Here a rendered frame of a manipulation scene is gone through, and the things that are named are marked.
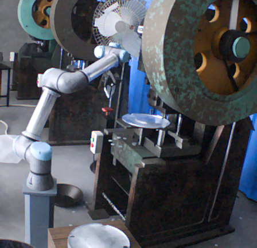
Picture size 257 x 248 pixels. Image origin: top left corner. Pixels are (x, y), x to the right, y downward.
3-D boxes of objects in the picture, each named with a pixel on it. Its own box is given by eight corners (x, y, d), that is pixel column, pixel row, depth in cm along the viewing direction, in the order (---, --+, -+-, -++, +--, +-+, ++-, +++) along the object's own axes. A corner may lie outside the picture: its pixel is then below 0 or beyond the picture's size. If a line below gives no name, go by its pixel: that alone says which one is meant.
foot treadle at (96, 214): (92, 225, 206) (93, 219, 204) (86, 217, 214) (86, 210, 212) (169, 212, 234) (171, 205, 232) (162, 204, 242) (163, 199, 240)
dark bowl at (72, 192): (49, 213, 228) (49, 205, 226) (39, 192, 253) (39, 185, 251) (88, 209, 243) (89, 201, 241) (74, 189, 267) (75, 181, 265)
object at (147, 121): (112, 117, 205) (112, 115, 205) (146, 113, 224) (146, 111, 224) (145, 130, 185) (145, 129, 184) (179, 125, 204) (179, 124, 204)
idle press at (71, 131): (42, 155, 318) (59, -32, 266) (26, 121, 402) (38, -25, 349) (175, 148, 386) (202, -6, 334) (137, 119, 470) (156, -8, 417)
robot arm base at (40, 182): (25, 190, 171) (26, 173, 168) (27, 176, 185) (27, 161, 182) (53, 192, 175) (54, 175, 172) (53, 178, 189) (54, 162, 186)
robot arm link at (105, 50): (107, 47, 200) (119, 47, 209) (93, 44, 206) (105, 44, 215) (105, 60, 202) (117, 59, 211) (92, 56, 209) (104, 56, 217)
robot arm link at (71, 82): (69, 82, 169) (129, 45, 199) (55, 78, 175) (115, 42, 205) (74, 101, 176) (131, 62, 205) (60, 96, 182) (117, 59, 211)
